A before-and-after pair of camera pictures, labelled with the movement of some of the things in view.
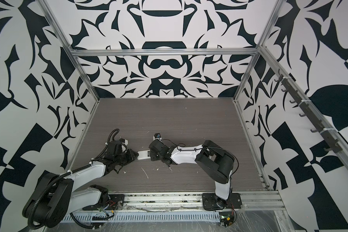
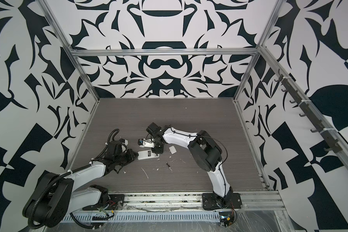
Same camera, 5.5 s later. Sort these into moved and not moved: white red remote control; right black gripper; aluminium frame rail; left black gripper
Moved: right black gripper
Not moved: aluminium frame rail; white red remote control; left black gripper
